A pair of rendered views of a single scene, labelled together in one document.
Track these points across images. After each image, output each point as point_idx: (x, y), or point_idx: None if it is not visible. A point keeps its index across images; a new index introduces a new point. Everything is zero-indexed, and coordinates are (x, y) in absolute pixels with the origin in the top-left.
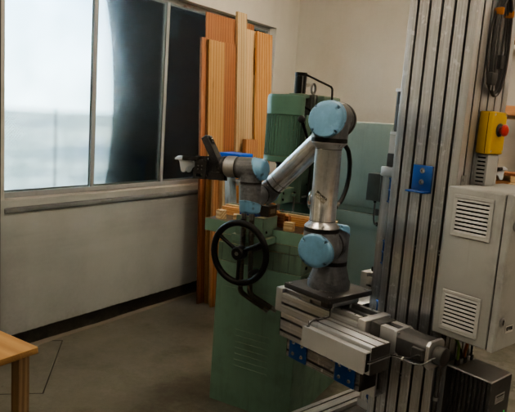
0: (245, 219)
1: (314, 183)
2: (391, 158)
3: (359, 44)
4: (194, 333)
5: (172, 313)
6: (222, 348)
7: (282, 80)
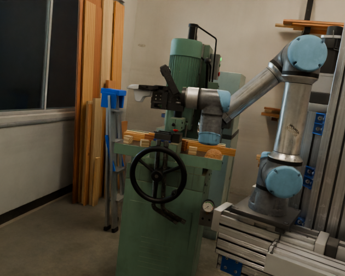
0: (160, 145)
1: (286, 116)
2: (314, 96)
3: (180, 20)
4: (79, 230)
5: (55, 213)
6: (127, 252)
7: (126, 40)
